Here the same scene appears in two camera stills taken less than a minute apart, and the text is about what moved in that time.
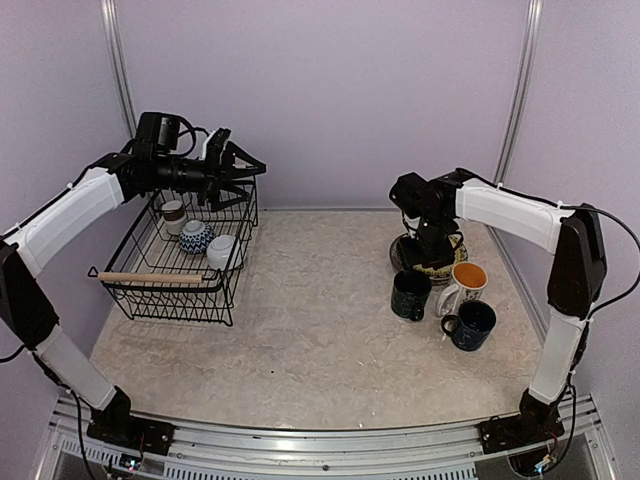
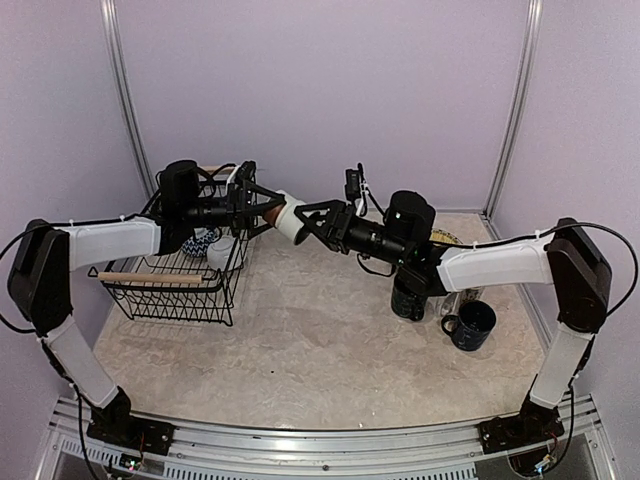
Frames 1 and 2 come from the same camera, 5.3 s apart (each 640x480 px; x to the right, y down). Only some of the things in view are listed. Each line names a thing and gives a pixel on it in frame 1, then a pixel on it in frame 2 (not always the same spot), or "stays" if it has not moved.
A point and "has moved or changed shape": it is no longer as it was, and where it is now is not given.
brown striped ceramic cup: (174, 215) has moved or changed shape
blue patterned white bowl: (195, 236) stays
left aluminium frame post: (109, 8) stays
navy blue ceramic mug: (470, 330) stays
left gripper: (213, 177) -> (239, 207)
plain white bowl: (224, 252) stays
